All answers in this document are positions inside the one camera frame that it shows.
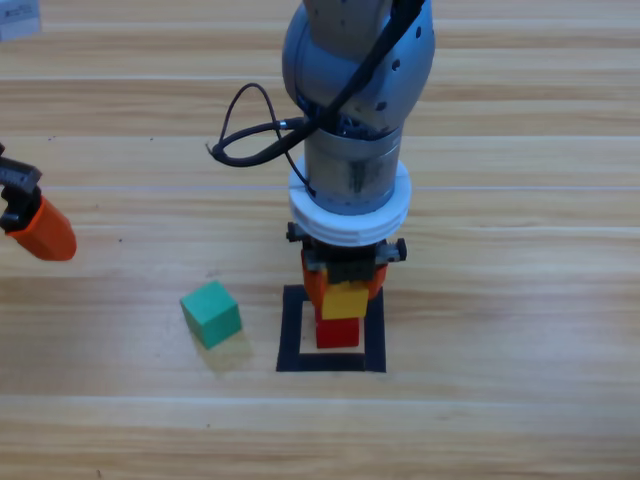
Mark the white printed cardboard box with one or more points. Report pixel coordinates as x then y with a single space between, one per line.
17 20

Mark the green cube block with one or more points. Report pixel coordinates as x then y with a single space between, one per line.
210 315

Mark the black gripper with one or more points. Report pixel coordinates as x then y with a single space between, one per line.
17 200
350 265

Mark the black tape square outline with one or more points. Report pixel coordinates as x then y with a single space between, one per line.
290 340

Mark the yellow cube block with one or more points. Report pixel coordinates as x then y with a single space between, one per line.
345 302

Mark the red cube block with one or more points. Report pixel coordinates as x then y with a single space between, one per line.
337 332

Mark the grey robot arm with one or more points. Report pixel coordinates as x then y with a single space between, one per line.
350 170

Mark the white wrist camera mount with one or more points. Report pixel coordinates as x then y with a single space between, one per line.
350 230

